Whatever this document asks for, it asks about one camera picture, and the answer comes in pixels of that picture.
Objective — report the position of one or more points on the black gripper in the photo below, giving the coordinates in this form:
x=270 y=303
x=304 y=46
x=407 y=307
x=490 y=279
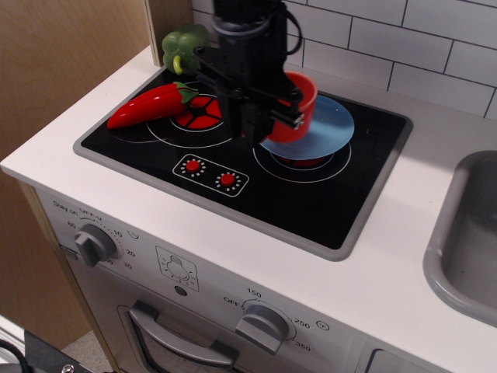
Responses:
x=246 y=70

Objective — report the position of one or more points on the red plastic cup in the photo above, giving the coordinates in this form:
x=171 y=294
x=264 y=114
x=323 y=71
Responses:
x=283 y=133

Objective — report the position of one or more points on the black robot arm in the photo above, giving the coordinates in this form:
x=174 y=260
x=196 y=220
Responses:
x=242 y=12

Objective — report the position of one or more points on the blue plastic plate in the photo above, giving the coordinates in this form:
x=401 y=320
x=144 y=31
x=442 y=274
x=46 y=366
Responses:
x=331 y=128

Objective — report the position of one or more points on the black toy stovetop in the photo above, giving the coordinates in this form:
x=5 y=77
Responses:
x=318 y=202

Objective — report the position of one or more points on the red toy chili pepper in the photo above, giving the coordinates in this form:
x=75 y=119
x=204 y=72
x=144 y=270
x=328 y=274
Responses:
x=164 y=101

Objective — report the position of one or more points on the green toy bell pepper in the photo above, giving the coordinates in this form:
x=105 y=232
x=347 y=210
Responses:
x=179 y=46

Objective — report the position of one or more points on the grey timer knob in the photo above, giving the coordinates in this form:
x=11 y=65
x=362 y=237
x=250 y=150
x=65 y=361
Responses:
x=94 y=245

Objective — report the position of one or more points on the grey temperature knob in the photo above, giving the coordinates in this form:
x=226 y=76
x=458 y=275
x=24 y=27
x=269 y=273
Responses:
x=263 y=327

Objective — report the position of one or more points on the grey toy sink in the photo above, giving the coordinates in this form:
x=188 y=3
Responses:
x=460 y=260

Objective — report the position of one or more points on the grey oven door handle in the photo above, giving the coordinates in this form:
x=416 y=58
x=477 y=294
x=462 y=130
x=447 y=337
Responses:
x=217 y=355

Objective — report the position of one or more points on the black base with cable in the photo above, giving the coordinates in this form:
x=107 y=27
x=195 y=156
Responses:
x=38 y=356

